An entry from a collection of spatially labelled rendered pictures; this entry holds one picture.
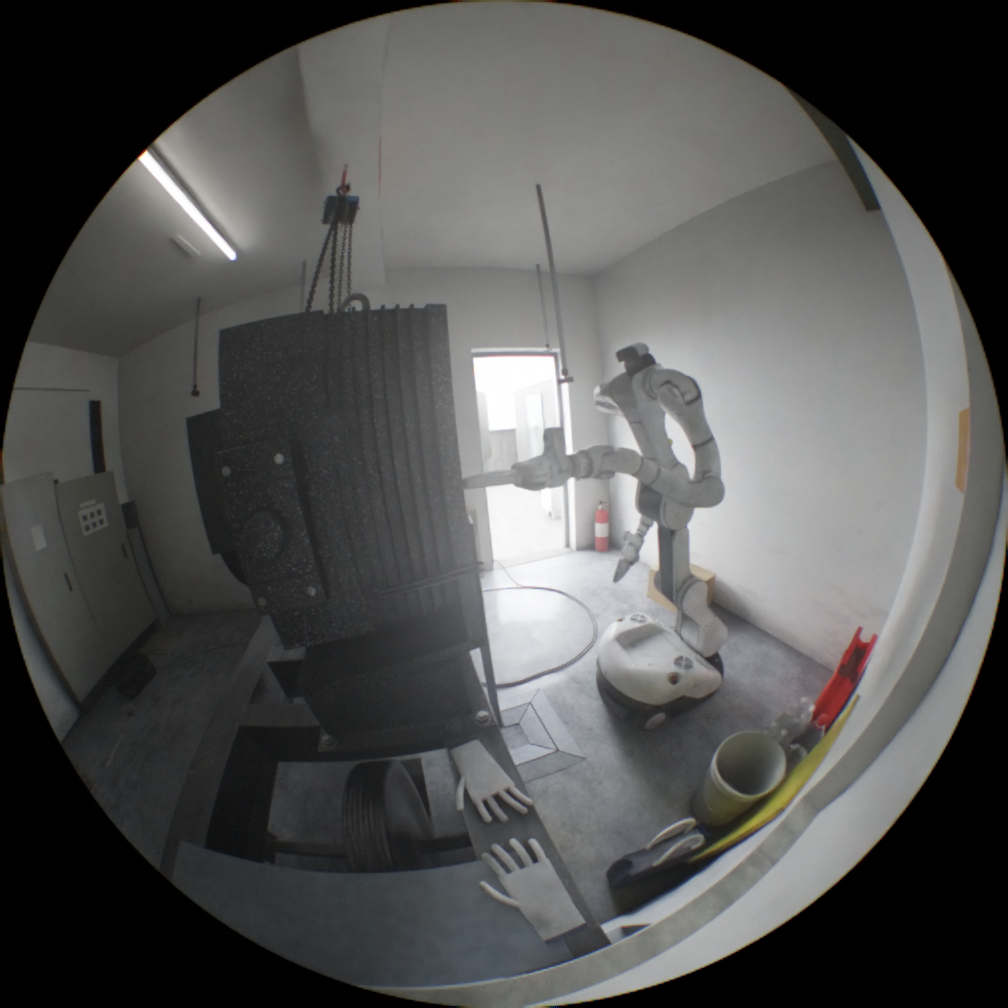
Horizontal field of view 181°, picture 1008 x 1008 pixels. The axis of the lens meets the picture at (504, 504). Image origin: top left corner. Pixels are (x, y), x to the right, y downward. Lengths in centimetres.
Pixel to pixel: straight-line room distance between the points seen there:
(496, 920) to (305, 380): 97
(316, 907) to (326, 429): 90
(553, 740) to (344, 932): 122
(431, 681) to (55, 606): 306
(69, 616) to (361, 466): 310
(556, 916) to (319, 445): 90
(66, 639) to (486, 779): 316
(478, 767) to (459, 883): 29
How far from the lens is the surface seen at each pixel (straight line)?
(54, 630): 330
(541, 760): 154
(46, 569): 330
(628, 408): 113
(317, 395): 58
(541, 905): 69
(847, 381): 201
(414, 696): 81
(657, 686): 142
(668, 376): 94
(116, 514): 381
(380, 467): 57
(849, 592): 215
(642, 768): 157
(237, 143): 197
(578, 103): 186
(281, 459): 50
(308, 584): 54
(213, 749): 115
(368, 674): 74
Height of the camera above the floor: 136
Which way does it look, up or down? 14 degrees down
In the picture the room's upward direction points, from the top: 5 degrees counter-clockwise
